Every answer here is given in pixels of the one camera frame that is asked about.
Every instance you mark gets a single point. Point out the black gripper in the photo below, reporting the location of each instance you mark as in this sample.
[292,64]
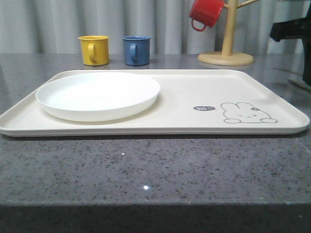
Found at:
[296,29]

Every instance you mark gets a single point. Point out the white round plate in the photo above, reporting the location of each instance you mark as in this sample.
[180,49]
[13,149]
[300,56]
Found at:
[99,96]

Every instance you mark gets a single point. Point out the wooden mug tree stand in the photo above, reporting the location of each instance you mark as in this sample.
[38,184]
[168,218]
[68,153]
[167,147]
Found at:
[227,57]

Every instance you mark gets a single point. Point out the red enamel mug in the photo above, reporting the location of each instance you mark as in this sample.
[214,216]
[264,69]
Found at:
[206,12]

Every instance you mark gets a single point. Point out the beige rabbit serving tray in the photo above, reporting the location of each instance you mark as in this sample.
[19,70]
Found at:
[191,101]

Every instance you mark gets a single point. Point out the blue enamel mug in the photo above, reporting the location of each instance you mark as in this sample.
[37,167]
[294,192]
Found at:
[136,50]

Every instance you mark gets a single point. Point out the yellow enamel mug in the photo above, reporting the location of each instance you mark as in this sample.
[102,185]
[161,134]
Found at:
[94,49]

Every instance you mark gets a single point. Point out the grey curtain backdrop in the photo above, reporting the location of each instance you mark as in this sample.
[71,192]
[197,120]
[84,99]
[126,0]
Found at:
[53,26]

